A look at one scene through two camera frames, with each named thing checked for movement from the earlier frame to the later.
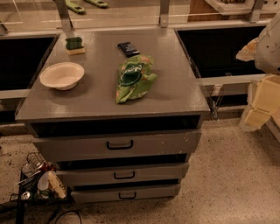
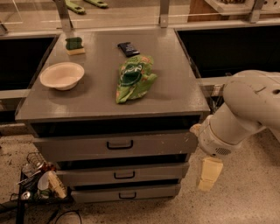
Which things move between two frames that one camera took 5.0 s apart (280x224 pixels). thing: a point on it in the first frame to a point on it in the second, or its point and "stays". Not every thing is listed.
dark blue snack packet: x=129 y=49 stays
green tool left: x=74 y=7 stays
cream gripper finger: x=254 y=119 to x=211 y=170
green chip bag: x=136 y=75 stays
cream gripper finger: x=248 y=52 to x=196 y=129
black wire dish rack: x=29 y=192 stays
